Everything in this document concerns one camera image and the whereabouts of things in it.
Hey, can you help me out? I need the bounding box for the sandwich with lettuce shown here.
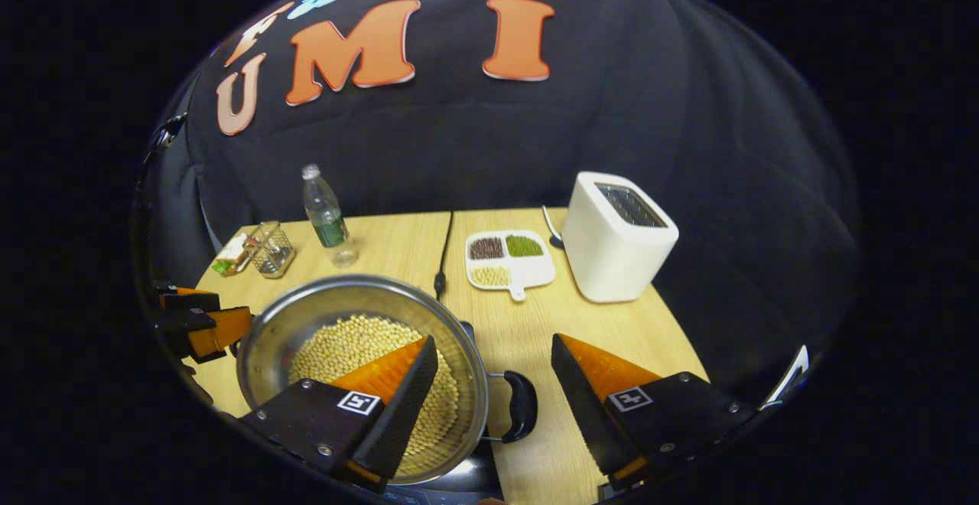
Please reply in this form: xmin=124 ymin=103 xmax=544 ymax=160
xmin=212 ymin=233 xmax=258 ymax=277

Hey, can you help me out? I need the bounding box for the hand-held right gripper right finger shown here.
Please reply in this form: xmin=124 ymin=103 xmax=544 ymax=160
xmin=551 ymin=333 xmax=758 ymax=490

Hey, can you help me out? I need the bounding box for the clear plastic water bottle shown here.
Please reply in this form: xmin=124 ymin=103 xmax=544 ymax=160
xmin=301 ymin=163 xmax=359 ymax=269

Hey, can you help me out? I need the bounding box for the white flat panel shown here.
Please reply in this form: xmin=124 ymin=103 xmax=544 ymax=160
xmin=760 ymin=344 xmax=811 ymax=411

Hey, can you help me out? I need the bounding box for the black cooktop power cable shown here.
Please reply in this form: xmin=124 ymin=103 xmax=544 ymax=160
xmin=433 ymin=211 xmax=457 ymax=301

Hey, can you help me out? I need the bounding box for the white divided dish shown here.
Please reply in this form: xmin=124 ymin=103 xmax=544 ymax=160
xmin=464 ymin=229 xmax=558 ymax=303

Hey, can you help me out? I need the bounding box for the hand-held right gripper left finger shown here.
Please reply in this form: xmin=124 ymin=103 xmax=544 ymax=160
xmin=241 ymin=335 xmax=441 ymax=494

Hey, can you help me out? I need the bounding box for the white toaster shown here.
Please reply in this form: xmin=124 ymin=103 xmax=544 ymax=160
xmin=560 ymin=171 xmax=681 ymax=305

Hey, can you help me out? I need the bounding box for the steel pot with black handle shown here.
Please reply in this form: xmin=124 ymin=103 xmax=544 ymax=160
xmin=236 ymin=273 xmax=539 ymax=487

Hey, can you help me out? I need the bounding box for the black induction cooktop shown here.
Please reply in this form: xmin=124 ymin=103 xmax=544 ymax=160
xmin=375 ymin=320 xmax=507 ymax=505

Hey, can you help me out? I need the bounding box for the metal wire basket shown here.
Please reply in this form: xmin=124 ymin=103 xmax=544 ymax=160
xmin=250 ymin=220 xmax=298 ymax=280

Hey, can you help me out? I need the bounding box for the white toaster power cord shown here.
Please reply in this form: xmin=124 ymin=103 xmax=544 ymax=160
xmin=541 ymin=204 xmax=568 ymax=251

